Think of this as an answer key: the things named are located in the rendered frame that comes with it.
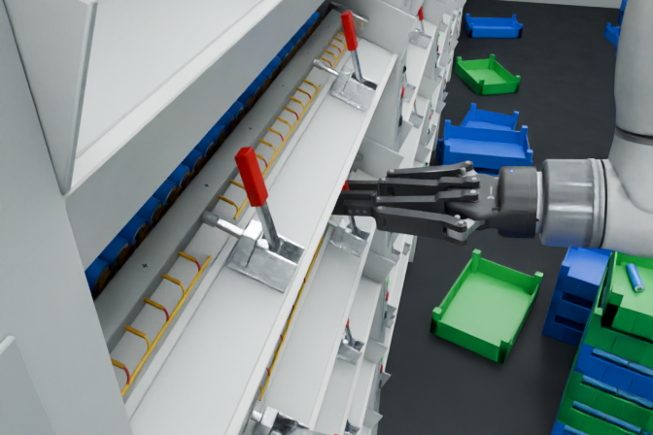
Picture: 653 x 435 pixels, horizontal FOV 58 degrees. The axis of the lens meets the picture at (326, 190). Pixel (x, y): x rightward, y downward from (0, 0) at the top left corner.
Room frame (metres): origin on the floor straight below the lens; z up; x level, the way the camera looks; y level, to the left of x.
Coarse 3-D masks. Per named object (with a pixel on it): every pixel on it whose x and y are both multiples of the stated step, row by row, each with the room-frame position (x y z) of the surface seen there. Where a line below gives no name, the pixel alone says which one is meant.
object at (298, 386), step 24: (360, 168) 0.71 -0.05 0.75; (384, 168) 0.70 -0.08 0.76; (336, 264) 0.51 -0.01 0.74; (360, 264) 0.52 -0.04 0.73; (312, 288) 0.47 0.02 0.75; (336, 288) 0.48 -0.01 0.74; (312, 312) 0.44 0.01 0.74; (336, 312) 0.45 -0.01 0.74; (312, 336) 0.41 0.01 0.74; (336, 336) 0.42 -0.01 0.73; (288, 360) 0.37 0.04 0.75; (312, 360) 0.38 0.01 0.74; (288, 384) 0.35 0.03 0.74; (312, 384) 0.35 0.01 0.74; (264, 408) 0.32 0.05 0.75; (288, 408) 0.33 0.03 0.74; (312, 408) 0.33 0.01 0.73; (240, 432) 0.29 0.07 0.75
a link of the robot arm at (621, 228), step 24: (624, 144) 0.48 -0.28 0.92; (648, 144) 0.46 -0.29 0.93; (624, 168) 0.47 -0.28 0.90; (648, 168) 0.45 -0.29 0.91; (624, 192) 0.46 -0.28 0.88; (648, 192) 0.44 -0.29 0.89; (624, 216) 0.44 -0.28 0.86; (648, 216) 0.44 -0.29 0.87; (624, 240) 0.44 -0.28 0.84; (648, 240) 0.43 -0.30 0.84
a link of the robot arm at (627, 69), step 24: (648, 0) 0.50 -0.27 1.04; (624, 24) 0.52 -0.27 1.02; (648, 24) 0.49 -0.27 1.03; (624, 48) 0.51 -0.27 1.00; (648, 48) 0.49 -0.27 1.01; (624, 72) 0.50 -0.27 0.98; (648, 72) 0.48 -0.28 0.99; (624, 96) 0.49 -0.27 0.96; (648, 96) 0.47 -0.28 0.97; (624, 120) 0.49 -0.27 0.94; (648, 120) 0.47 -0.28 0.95
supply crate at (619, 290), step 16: (624, 256) 0.91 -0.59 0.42; (608, 272) 0.87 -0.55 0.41; (624, 272) 0.88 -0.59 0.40; (640, 272) 0.88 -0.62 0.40; (608, 288) 0.79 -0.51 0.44; (624, 288) 0.75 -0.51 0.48; (608, 304) 0.75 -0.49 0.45; (624, 304) 0.79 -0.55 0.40; (640, 304) 0.79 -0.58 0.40; (608, 320) 0.74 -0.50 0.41; (624, 320) 0.73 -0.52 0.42; (640, 320) 0.72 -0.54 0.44; (640, 336) 0.72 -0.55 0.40
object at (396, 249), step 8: (416, 152) 1.38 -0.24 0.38; (424, 152) 1.38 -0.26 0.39; (416, 160) 1.38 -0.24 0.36; (424, 160) 1.38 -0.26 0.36; (400, 240) 1.04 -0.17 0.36; (392, 248) 0.97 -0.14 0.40; (400, 248) 1.02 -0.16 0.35; (392, 256) 0.96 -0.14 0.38; (400, 256) 0.99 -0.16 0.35; (392, 272) 0.93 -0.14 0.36; (392, 280) 0.91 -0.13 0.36; (392, 288) 0.89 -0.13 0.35; (392, 312) 0.79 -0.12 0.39
